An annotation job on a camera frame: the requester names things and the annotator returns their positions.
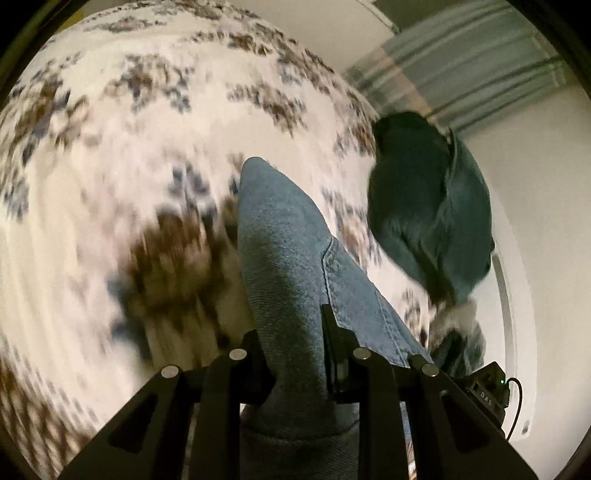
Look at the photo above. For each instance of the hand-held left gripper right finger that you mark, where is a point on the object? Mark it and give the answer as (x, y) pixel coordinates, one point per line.
(337, 355)

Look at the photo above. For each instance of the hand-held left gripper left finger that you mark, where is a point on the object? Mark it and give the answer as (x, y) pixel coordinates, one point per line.
(253, 369)

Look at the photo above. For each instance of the blue denim pants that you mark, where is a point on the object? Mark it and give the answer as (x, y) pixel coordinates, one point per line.
(286, 258)

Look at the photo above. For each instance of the white headboard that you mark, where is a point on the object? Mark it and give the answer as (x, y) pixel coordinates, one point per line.
(512, 300)

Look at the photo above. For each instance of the dark green plush blanket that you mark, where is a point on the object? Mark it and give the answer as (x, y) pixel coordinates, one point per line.
(406, 194)

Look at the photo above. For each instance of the teal plush pillow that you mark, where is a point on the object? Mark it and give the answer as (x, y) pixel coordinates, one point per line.
(468, 212)

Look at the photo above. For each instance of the floral bedspread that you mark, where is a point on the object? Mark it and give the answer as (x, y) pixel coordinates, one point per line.
(115, 184)

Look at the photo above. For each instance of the grey-green striped curtain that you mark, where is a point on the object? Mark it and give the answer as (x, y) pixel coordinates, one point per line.
(461, 69)

